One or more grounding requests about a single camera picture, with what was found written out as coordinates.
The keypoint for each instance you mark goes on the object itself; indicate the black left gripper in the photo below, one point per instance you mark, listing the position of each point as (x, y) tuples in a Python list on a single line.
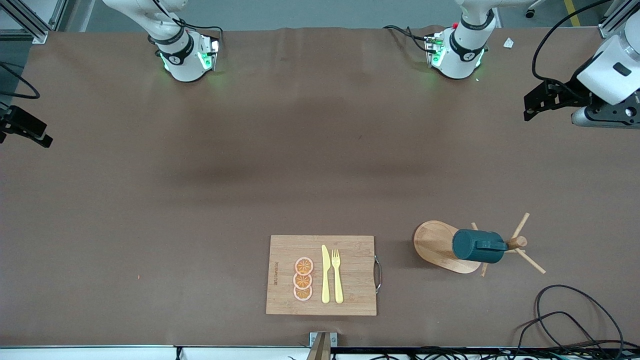
[(568, 93)]

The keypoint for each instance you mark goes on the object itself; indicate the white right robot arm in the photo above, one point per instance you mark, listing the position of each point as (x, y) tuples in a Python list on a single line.
[(182, 55)]

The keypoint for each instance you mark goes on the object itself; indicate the small white paper scrap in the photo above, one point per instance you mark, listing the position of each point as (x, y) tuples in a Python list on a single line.
[(508, 43)]

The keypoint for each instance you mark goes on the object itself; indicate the wooden mug tree stand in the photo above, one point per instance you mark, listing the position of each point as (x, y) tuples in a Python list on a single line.
[(435, 245)]

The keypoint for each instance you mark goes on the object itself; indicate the wooden cutting board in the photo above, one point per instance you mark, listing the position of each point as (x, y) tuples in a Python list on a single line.
[(350, 280)]

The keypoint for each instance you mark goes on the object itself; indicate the yellow plastic fork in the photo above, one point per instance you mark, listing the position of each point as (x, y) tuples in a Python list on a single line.
[(337, 280)]

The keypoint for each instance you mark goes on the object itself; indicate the yellow plastic knife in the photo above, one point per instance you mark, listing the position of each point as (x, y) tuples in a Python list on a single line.
[(325, 275)]

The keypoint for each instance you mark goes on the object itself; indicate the orange fruit slice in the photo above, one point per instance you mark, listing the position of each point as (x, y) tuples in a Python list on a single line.
[(302, 294), (302, 281), (303, 265)]

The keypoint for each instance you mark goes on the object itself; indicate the aluminium frame post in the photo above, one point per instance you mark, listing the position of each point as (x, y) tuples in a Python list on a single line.
[(620, 22), (30, 20)]

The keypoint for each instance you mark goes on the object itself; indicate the aluminium camera mount post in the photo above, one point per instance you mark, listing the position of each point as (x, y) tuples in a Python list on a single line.
[(322, 346)]

